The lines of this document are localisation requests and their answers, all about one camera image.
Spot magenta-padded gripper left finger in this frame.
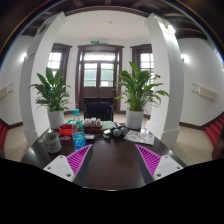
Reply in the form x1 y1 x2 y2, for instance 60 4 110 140
43 143 94 185

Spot dark wood framed window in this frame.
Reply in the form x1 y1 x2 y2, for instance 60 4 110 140
130 44 155 101
48 43 72 98

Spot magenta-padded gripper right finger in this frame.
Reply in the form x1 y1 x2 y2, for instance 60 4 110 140
134 144 184 185

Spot green book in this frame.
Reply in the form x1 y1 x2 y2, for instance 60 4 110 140
100 120 115 131

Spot glowing wall lamp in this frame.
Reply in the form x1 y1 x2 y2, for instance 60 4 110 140
180 54 190 65

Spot dark wooden glazed door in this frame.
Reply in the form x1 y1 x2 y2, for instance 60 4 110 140
75 44 124 113

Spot printed paper leaflet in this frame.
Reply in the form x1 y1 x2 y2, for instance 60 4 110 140
123 129 156 146

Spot red carpeted stairs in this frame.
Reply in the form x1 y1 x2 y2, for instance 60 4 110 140
204 114 224 151

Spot white wall radiator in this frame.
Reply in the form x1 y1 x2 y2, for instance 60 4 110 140
0 83 14 99
191 83 219 102

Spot potted green plant, white pot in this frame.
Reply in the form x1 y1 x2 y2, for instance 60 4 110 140
29 67 72 130
114 61 170 131

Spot black chair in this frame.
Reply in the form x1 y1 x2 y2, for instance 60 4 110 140
83 97 115 123

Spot white mug with dark ovals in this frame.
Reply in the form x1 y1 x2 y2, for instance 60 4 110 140
37 132 63 154

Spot red box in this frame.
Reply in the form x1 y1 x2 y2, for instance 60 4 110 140
58 123 74 137

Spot clear blue-capped water bottle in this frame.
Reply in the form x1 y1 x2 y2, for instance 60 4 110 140
71 109 87 152

